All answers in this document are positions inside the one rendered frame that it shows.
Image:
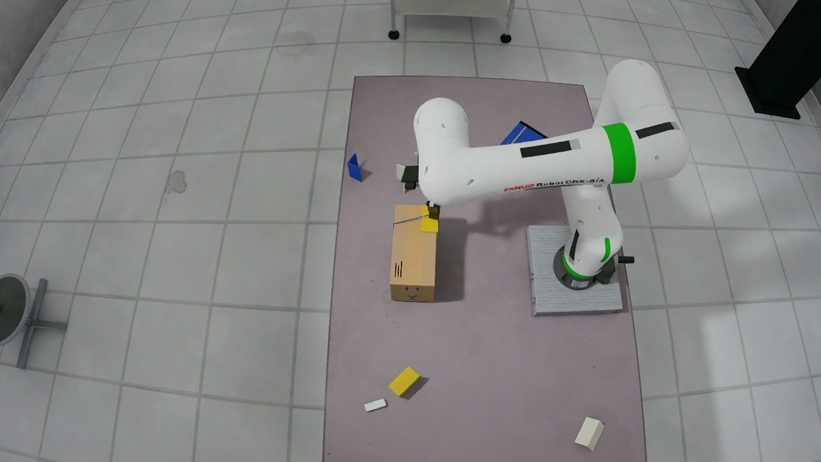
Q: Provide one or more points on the blue notebook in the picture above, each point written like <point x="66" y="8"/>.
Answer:
<point x="523" y="133"/>

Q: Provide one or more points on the tan cardboard box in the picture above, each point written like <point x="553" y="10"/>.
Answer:
<point x="413" y="261"/>

